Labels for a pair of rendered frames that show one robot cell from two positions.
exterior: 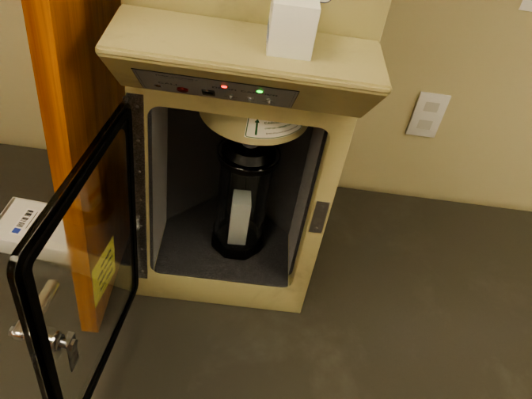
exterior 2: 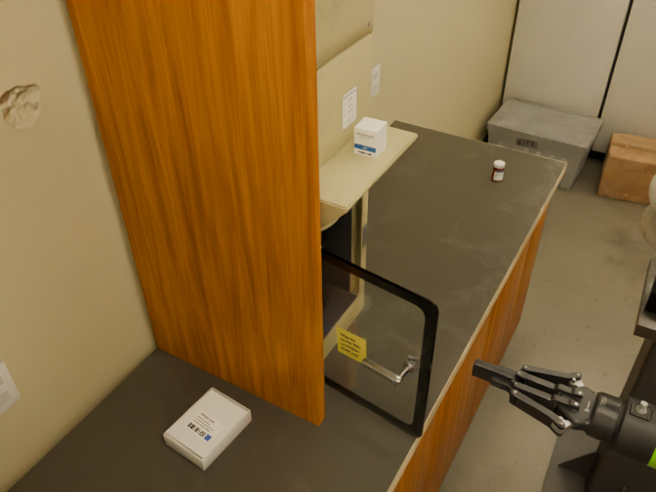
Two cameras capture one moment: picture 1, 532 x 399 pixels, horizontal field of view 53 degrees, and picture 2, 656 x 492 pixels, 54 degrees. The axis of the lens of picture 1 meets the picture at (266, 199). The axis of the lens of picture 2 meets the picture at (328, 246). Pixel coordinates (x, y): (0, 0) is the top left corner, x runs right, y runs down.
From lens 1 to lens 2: 107 cm
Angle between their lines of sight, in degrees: 41
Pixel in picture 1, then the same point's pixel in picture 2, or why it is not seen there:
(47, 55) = (317, 236)
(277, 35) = (378, 145)
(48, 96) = (316, 262)
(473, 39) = not seen: hidden behind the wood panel
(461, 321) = (405, 239)
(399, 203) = not seen: hidden behind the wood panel
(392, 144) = not seen: hidden behind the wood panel
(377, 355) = (410, 285)
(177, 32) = (339, 179)
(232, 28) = (342, 161)
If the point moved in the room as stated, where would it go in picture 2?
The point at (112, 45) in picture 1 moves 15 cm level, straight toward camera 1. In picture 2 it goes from (348, 202) to (430, 214)
